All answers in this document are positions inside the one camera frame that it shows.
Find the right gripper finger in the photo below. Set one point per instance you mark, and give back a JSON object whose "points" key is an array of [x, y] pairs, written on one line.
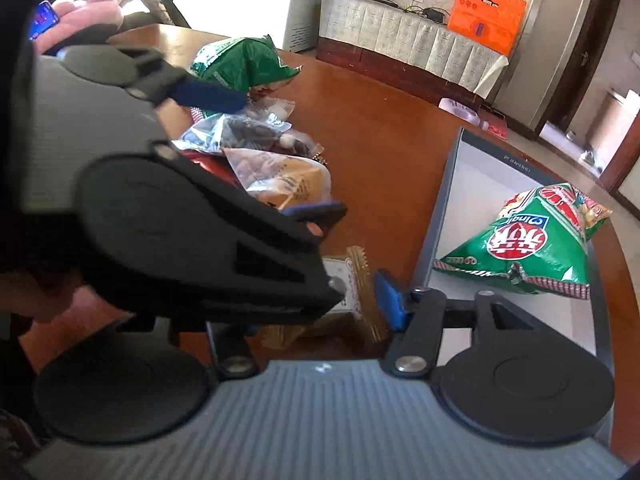
{"points": [[416, 318]]}

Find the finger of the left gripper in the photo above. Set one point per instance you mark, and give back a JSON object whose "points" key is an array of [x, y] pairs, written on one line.
{"points": [[320, 218], [192, 92]]}

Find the tan pastry packet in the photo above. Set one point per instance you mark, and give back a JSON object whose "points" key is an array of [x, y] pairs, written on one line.
{"points": [[280, 181]]}

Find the green snack bag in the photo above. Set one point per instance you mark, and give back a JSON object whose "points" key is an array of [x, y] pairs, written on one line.
{"points": [[250, 65], [537, 243]]}

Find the clear bag dark snacks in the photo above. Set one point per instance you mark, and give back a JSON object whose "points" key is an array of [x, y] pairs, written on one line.
{"points": [[261, 126]]}

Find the hand holding phone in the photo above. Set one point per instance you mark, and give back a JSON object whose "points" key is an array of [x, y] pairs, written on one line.
{"points": [[76, 16]]}

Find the purple white bottle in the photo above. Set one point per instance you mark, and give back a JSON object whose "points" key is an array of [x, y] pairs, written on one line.
{"points": [[459, 110]]}

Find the smartphone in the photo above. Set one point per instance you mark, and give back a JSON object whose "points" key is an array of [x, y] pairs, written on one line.
{"points": [[45, 19]]}

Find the TV cabinet with white cloth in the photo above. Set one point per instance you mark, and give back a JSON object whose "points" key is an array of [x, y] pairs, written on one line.
{"points": [[407, 52]]}

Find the pink floor scale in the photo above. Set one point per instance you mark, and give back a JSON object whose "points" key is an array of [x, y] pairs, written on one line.
{"points": [[493, 122]]}

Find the black router box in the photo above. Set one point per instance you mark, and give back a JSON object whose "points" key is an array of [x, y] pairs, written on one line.
{"points": [[435, 15]]}

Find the orange gift box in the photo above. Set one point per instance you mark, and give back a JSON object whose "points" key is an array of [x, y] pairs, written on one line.
{"points": [[492, 23]]}

